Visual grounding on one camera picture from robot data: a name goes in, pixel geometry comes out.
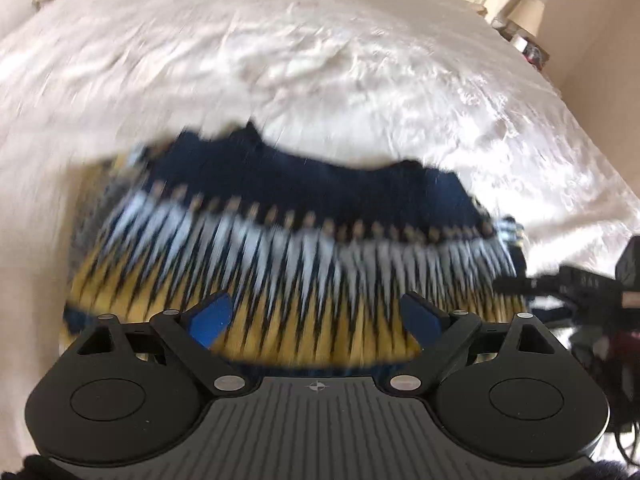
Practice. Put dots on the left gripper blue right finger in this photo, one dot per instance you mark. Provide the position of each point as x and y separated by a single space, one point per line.
444 340

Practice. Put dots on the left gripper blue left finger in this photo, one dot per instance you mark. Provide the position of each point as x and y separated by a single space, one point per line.
190 335

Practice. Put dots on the right side beige lamp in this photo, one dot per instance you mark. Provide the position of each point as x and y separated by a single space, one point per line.
527 15

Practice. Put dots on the right hand in maroon glove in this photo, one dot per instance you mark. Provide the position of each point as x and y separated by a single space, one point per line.
619 375

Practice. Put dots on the white floral bedspread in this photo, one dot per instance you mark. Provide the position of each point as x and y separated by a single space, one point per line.
358 81

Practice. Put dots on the navy yellow patterned knit sweater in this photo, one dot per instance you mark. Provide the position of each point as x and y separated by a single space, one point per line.
315 257

